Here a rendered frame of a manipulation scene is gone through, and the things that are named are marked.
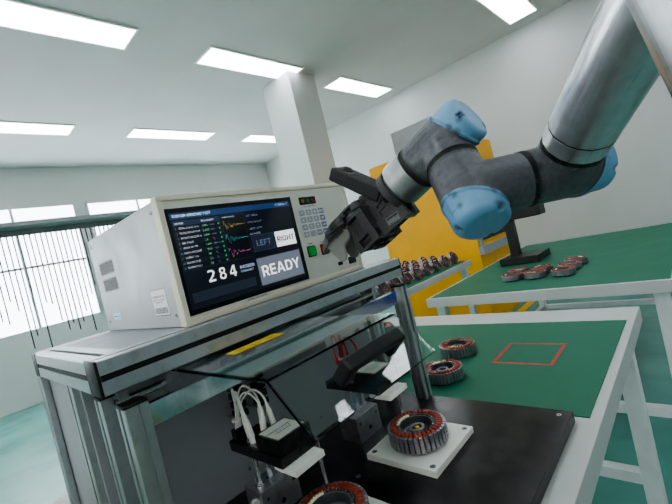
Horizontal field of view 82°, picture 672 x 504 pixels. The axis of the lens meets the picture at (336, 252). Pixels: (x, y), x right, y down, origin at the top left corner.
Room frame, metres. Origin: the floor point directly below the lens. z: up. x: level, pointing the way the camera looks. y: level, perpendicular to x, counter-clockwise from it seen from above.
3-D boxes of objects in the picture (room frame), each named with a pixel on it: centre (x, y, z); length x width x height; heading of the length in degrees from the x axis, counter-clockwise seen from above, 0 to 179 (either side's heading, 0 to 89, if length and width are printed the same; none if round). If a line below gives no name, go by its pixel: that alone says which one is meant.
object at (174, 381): (0.61, 0.28, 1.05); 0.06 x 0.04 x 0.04; 137
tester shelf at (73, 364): (0.86, 0.24, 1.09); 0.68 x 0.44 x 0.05; 137
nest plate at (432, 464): (0.73, -0.07, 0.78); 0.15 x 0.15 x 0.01; 47
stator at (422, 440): (0.73, -0.07, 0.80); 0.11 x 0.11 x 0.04
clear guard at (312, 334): (0.56, 0.10, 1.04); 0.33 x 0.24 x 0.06; 47
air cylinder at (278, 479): (0.66, 0.20, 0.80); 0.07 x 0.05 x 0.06; 137
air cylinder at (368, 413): (0.83, 0.03, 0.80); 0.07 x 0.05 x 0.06; 137
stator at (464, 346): (1.23, -0.31, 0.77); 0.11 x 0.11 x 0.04
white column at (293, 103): (4.94, 0.08, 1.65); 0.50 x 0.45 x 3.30; 47
